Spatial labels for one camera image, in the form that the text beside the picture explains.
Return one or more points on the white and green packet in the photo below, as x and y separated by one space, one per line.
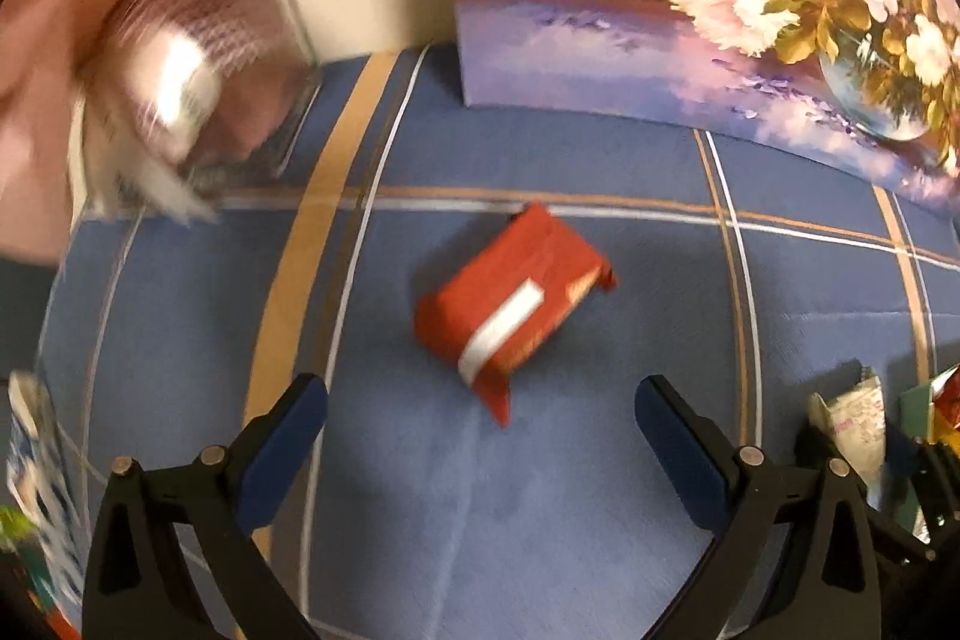
855 422

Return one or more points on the bright green plastic item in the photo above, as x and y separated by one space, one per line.
11 525

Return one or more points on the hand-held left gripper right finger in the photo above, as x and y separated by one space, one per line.
682 460

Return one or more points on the small red snack packet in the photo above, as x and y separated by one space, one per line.
510 287

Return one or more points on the red packet with nut picture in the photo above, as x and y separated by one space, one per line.
949 396

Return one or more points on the blue and white packet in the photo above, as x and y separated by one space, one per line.
37 475

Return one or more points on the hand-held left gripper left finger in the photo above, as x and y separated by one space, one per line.
285 452

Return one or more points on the teal cardboard box tray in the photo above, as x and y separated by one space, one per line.
919 407

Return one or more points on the blue plaid tablecloth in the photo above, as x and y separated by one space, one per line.
562 535

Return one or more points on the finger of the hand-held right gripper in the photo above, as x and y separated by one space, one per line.
919 490
816 430

